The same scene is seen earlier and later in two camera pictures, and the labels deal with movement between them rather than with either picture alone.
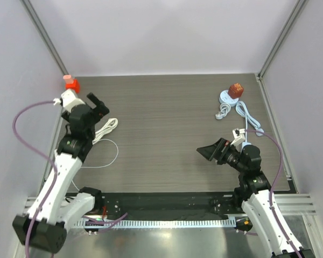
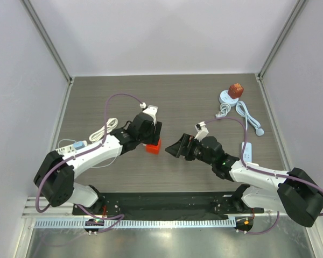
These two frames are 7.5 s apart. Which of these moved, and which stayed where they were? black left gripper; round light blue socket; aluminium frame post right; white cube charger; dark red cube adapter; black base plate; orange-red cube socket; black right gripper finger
Moved: white cube charger; black right gripper finger; black left gripper; orange-red cube socket
Stayed: aluminium frame post right; round light blue socket; black base plate; dark red cube adapter
